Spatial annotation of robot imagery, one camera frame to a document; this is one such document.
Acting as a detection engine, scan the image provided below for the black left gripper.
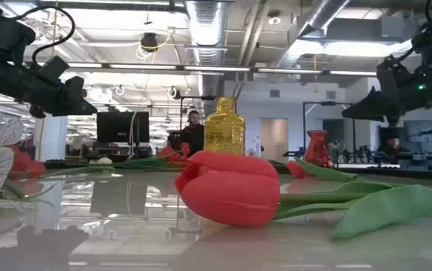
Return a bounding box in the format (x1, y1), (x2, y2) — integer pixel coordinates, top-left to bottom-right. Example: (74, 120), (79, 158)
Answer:
(12, 71), (99, 118)

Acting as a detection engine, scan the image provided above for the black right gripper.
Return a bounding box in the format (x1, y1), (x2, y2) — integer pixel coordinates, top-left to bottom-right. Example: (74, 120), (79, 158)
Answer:
(342, 81), (432, 126)

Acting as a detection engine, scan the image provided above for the red artificial tulip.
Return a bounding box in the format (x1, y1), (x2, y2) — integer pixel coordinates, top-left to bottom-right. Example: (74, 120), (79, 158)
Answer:
(173, 149), (432, 242)
(286, 157), (358, 182)

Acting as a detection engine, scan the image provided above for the red glass vase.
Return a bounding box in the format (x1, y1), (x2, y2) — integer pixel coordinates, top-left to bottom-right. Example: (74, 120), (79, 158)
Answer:
(303, 129), (333, 169)

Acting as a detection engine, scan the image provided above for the yellow glass vase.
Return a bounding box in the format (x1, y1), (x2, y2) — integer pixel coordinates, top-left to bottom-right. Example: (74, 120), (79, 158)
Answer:
(203, 96), (246, 157)

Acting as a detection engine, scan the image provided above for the person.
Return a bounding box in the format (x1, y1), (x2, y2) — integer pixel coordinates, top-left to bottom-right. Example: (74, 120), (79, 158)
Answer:
(382, 127), (409, 158)
(179, 109), (205, 157)

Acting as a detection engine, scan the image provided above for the white building pillar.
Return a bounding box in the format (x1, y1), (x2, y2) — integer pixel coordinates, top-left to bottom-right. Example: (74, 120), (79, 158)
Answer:
(33, 114), (68, 162)

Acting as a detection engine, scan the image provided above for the black computer monitor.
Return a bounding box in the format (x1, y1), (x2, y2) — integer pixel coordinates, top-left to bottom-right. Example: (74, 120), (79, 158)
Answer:
(96, 111), (151, 144)

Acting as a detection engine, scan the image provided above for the grey computer monitor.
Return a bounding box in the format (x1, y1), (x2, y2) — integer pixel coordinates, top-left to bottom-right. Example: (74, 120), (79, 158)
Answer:
(403, 120), (432, 144)

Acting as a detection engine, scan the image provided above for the cream artificial tulip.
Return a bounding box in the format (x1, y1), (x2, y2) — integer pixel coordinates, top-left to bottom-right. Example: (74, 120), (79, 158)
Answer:
(38, 156), (126, 179)

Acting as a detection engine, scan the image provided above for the white door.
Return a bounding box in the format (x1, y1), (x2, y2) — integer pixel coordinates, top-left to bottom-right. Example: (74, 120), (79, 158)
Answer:
(260, 118), (290, 163)

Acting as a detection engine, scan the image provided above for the long ceiling light strip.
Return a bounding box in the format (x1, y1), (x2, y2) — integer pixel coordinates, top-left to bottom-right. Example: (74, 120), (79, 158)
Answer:
(67, 62), (377, 77)

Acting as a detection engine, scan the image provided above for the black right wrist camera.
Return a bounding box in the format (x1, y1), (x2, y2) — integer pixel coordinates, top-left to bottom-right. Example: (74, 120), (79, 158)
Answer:
(376, 55), (403, 91)

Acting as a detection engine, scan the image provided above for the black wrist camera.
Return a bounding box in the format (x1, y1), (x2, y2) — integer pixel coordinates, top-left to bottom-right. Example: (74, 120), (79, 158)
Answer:
(376, 55), (403, 91)
(37, 55), (70, 82)

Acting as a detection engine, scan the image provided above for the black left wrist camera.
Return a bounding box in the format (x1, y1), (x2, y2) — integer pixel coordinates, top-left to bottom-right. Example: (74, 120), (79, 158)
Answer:
(37, 55), (70, 82)

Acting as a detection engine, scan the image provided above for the black aluminium table frame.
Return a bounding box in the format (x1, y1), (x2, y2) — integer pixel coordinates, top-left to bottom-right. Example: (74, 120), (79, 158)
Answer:
(44, 160), (432, 182)

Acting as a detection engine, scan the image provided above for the slanted silver ventilation duct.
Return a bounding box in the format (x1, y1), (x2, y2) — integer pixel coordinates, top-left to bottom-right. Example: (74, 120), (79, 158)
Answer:
(275, 0), (352, 69)

